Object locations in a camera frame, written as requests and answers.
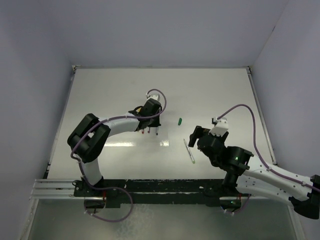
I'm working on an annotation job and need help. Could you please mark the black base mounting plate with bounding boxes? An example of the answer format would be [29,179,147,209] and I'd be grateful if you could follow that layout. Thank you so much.
[72,179,240,209]

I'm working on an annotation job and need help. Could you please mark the green pen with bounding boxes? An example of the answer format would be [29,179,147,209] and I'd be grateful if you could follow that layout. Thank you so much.
[183,139,196,164]

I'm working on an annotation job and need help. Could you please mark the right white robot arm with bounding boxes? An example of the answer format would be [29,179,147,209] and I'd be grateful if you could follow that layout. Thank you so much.
[188,126,320,220]

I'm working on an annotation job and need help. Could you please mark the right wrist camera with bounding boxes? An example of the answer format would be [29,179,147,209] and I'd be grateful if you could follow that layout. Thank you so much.
[209,117,229,137]

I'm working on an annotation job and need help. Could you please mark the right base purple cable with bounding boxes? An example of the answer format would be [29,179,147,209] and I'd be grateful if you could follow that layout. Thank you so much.
[223,194,253,216]

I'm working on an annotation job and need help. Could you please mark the aluminium extrusion rail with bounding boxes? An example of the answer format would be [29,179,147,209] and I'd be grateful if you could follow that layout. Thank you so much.
[30,179,75,200]

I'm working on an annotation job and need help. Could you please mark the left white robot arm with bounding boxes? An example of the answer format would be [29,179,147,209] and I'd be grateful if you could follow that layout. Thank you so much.
[67,98,163,196]

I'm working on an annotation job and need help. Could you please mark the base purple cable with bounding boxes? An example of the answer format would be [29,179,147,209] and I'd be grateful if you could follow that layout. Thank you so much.
[83,187,133,223]
[223,194,253,216]

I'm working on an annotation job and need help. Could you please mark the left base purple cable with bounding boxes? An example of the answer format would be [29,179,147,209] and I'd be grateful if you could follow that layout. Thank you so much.
[83,187,133,223]

